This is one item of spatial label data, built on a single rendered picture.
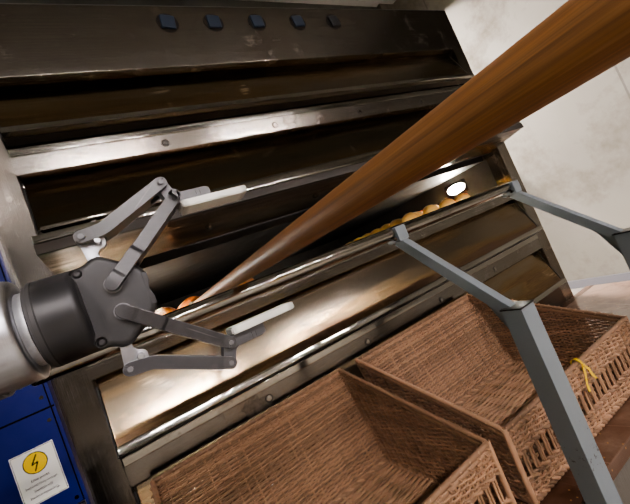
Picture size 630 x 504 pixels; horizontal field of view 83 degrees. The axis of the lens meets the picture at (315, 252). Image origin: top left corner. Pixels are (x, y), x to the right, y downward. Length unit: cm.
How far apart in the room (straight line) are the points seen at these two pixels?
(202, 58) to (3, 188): 67
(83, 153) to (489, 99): 105
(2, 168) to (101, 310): 81
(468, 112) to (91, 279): 32
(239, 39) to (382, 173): 123
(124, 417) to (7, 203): 57
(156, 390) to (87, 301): 68
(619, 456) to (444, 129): 89
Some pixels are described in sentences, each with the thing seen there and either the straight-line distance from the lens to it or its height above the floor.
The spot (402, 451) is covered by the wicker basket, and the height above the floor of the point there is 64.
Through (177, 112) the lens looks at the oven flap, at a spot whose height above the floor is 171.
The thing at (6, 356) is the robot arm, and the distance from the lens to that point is 34.
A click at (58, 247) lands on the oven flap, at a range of 90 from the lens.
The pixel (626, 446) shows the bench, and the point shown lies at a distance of 105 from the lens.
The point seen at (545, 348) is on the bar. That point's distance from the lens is 76.
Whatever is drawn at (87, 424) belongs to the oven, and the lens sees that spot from 103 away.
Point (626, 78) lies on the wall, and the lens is 400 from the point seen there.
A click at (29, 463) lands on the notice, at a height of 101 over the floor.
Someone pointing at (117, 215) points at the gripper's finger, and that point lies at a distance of 38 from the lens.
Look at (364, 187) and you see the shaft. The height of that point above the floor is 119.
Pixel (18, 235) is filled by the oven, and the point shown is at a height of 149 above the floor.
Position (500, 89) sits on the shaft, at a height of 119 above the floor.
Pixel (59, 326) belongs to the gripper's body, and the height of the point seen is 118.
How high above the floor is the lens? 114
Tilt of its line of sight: 3 degrees up
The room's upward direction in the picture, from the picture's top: 22 degrees counter-clockwise
